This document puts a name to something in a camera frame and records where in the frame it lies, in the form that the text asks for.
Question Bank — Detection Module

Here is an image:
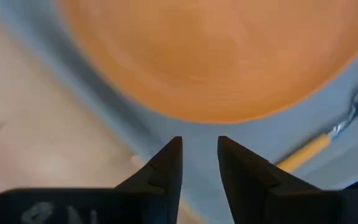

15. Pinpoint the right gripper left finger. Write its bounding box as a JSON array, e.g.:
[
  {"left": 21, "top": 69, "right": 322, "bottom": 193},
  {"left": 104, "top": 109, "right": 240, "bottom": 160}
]
[{"left": 115, "top": 135, "right": 185, "bottom": 224}]

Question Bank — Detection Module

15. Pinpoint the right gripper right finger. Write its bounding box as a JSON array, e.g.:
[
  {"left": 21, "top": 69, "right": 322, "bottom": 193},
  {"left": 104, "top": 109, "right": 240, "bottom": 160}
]
[{"left": 217, "top": 135, "right": 343, "bottom": 224}]

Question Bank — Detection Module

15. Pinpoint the orange-handled metal spoon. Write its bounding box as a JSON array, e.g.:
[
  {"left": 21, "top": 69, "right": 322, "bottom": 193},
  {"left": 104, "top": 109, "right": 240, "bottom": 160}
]
[{"left": 277, "top": 83, "right": 358, "bottom": 174}]

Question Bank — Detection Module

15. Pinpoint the orange plate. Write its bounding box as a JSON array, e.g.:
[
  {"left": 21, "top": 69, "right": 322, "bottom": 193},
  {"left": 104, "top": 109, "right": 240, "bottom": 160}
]
[{"left": 56, "top": 0, "right": 358, "bottom": 124}]

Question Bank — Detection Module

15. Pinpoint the grey plastic tray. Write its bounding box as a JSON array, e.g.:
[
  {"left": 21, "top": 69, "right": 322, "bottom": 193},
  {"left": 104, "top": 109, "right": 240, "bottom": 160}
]
[{"left": 0, "top": 0, "right": 358, "bottom": 224}]

